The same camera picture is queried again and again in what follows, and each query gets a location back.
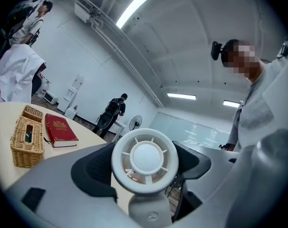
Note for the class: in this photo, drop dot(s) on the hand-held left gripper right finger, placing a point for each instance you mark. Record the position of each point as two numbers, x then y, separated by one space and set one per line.
217 170

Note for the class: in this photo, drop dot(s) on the ceiling light panel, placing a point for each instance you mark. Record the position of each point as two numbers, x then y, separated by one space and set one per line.
133 8
181 96
232 104

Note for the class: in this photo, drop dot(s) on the white side table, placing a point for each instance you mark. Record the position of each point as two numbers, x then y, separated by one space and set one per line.
119 127

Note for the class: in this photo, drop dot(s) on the ceiling air conditioner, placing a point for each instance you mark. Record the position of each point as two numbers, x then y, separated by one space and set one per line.
87 9

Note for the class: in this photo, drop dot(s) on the white handheld fan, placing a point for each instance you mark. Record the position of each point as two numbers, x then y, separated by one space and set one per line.
147 158

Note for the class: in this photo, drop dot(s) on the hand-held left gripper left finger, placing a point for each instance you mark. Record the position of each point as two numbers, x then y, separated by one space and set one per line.
63 193

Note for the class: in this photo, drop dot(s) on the red hardcover book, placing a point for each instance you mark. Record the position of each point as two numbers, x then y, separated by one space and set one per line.
59 129

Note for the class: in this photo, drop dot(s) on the black head-mounted camera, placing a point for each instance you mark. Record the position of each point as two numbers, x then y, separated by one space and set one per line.
216 50

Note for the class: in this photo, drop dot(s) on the white garment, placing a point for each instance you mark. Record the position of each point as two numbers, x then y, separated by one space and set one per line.
15 75

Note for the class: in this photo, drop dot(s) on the white water dispenser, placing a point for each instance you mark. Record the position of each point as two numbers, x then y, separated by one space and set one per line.
71 96

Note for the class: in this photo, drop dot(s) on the person's face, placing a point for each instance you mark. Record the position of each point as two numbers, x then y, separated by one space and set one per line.
243 60

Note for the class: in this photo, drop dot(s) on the white microwave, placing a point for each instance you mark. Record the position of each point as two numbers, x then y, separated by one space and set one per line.
50 97

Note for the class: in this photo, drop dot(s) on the person's grey t-shirt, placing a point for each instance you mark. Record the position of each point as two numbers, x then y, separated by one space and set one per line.
260 108

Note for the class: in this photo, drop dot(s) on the black standing fan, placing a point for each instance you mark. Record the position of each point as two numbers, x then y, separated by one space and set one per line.
135 122

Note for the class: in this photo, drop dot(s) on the wicker tissue box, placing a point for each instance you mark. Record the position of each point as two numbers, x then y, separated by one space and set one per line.
25 151

